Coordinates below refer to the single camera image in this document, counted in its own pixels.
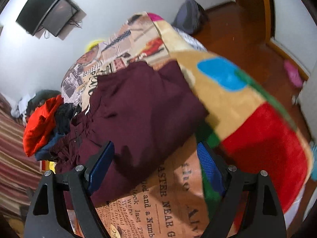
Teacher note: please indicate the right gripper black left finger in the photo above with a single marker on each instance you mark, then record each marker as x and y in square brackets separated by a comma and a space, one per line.
[48, 216]

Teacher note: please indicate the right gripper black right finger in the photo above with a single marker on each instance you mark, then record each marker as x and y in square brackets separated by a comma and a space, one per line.
[262, 216]

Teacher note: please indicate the maroon button-up shirt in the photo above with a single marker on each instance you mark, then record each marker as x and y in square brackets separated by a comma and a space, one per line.
[147, 114]

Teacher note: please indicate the dark grey clothes pile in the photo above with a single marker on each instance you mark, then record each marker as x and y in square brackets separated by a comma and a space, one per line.
[39, 100]

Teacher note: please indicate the red folded garment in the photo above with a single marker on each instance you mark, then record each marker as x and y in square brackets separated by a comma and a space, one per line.
[40, 125]

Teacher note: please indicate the colourful fleece blanket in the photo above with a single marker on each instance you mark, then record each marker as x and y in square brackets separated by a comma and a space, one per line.
[251, 126]

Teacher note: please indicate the newspaper print bed blanket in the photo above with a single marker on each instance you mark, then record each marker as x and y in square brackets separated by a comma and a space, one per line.
[168, 203]

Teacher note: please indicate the navy folded garment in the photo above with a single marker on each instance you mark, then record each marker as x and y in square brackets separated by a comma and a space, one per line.
[62, 116]

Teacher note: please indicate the white slatted cabinet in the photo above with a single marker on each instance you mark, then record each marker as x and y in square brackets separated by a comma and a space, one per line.
[308, 102]

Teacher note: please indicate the pink croc shoe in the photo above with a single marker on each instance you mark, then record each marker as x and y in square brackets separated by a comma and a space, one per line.
[293, 74]

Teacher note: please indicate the white sliding wardrobe door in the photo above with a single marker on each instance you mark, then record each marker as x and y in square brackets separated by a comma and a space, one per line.
[295, 33]

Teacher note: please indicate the dark grey backpack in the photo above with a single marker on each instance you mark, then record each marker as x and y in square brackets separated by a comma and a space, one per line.
[190, 17]

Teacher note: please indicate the wooden door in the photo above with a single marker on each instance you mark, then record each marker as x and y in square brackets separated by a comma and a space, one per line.
[261, 10]

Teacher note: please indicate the small wall monitor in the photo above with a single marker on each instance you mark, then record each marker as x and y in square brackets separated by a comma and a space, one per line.
[59, 16]

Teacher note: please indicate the large wall television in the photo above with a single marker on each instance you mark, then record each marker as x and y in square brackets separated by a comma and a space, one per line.
[33, 13]

